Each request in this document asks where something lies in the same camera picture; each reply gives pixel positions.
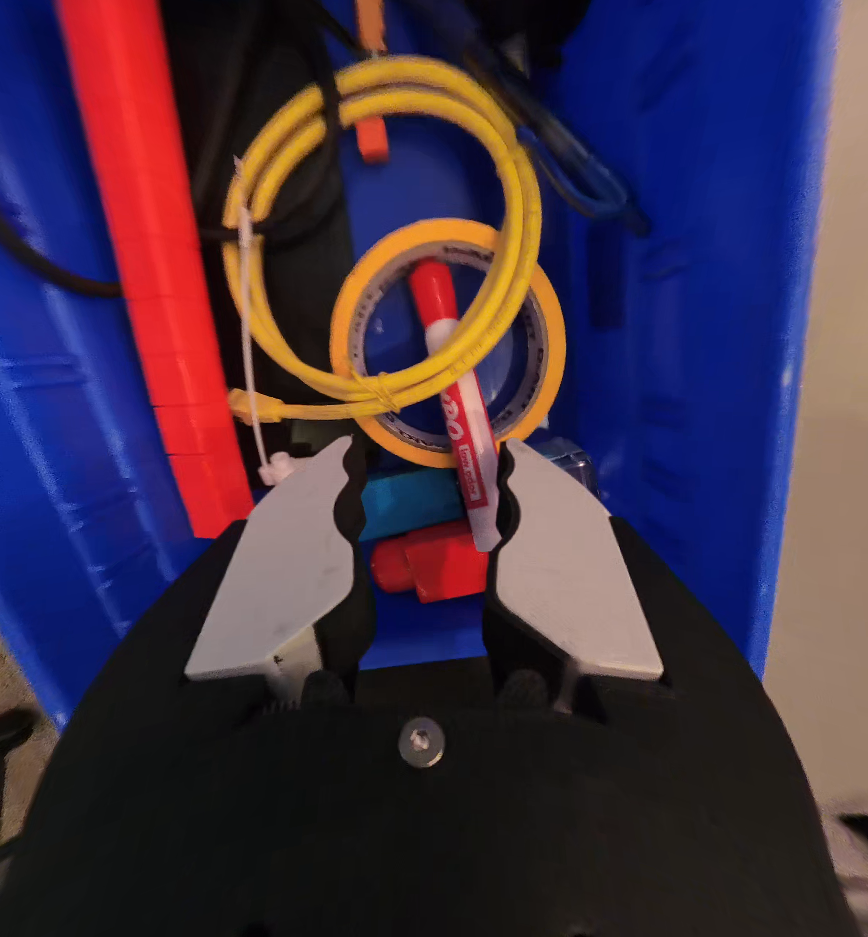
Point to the orange plastic piece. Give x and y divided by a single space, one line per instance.
373 143

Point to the red object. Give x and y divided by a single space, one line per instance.
148 219

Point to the red white marker pen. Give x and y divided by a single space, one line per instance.
470 454

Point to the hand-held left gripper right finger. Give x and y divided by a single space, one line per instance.
573 585

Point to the clear plastic box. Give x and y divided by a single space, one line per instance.
565 468

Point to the teal plastic block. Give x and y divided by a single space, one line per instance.
404 505

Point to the yellow tape roll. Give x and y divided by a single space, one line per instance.
434 234

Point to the white zip tie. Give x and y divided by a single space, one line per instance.
276 468

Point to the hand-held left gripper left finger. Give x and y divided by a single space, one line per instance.
280 578

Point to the red plastic block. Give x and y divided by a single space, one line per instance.
441 571

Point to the blue plastic bin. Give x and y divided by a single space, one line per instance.
697 293

